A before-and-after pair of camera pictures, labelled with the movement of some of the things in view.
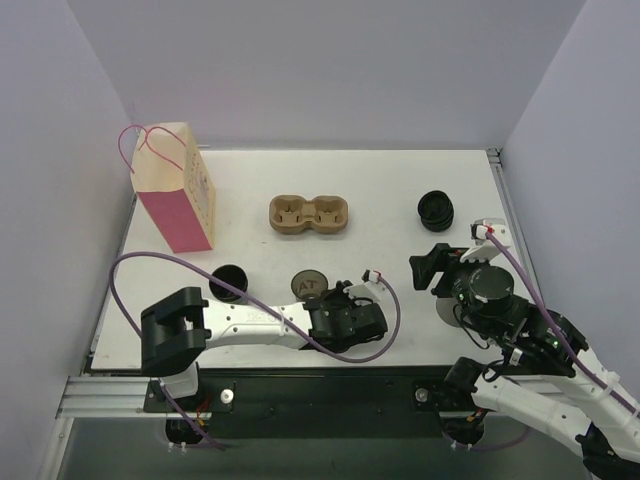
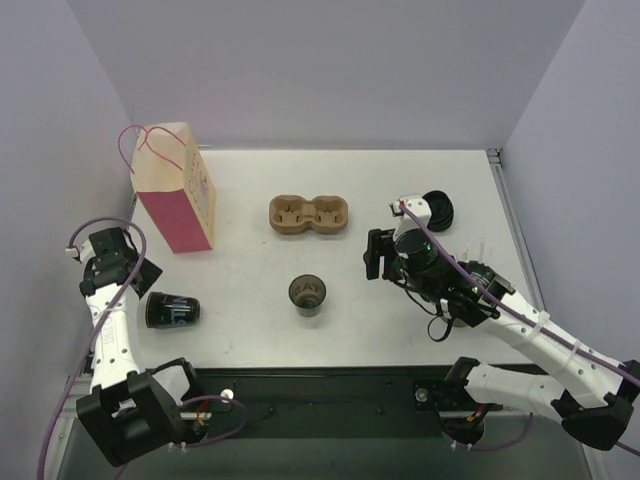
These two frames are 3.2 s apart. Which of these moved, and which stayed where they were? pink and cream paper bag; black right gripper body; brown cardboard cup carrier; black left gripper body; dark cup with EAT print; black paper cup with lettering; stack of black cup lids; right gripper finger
Moved: dark cup with EAT print; black right gripper body; right gripper finger; black paper cup with lettering; black left gripper body
Stayed: pink and cream paper bag; stack of black cup lids; brown cardboard cup carrier
